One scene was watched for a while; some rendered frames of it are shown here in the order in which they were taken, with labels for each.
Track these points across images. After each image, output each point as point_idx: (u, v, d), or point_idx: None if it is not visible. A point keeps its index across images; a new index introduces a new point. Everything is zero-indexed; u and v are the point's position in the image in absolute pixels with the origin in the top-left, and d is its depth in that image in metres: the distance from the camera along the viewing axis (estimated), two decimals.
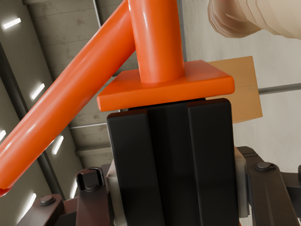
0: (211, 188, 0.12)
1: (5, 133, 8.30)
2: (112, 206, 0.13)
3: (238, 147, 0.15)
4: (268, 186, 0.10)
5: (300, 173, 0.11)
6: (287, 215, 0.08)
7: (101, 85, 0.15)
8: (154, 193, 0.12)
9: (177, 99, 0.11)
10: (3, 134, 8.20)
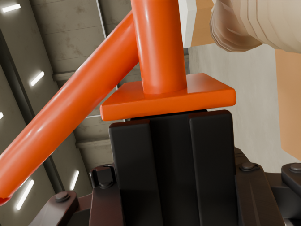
0: (212, 200, 0.12)
1: (2, 115, 8.17)
2: None
3: None
4: (253, 186, 0.10)
5: (283, 174, 0.11)
6: (273, 214, 0.09)
7: (103, 95, 0.15)
8: (155, 204, 0.12)
9: (178, 110, 0.12)
10: (0, 116, 8.08)
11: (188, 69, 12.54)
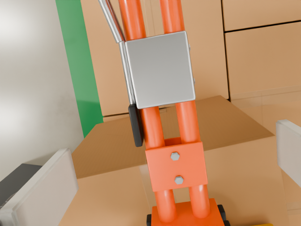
0: None
1: None
2: None
3: None
4: None
5: None
6: None
7: None
8: None
9: None
10: None
11: None
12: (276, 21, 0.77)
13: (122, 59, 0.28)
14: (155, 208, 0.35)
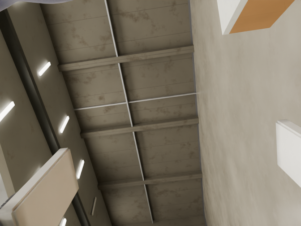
0: None
1: (14, 104, 8.31)
2: None
3: None
4: None
5: None
6: None
7: None
8: None
9: None
10: (12, 106, 8.22)
11: (193, 59, 12.68)
12: None
13: None
14: None
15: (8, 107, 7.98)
